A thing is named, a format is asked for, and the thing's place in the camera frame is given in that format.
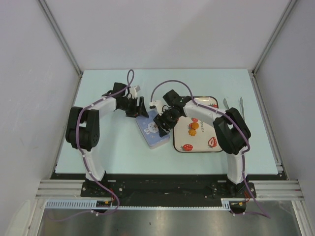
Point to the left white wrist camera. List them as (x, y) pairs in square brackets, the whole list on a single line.
[(133, 91)]

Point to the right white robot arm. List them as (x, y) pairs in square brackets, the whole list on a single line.
[(230, 128)]

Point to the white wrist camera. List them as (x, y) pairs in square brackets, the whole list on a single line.
[(133, 91), (157, 106)]

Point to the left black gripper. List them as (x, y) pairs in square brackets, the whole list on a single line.
[(140, 110)]

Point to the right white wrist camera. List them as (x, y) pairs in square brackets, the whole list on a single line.
[(157, 106)]

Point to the brown round cookie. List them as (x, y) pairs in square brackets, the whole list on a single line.
[(194, 125)]

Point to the strawberry pattern tray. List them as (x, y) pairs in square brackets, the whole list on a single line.
[(205, 139)]

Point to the metal tongs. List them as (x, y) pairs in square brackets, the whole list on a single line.
[(239, 105)]

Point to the silver tin lid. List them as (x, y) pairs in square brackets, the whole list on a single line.
[(150, 131)]

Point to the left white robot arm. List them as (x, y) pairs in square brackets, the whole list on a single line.
[(83, 126)]

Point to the orange flower cookie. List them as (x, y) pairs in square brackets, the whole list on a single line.
[(192, 132)]

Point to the aluminium frame post left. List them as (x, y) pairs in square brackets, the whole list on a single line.
[(59, 36)]

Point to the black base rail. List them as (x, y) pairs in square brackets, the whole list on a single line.
[(132, 190)]

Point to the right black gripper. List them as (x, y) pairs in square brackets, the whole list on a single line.
[(160, 120)]

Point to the aluminium frame post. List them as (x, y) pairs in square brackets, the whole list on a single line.
[(274, 35), (59, 36)]

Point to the aluminium frame post right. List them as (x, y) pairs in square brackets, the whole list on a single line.
[(274, 35)]

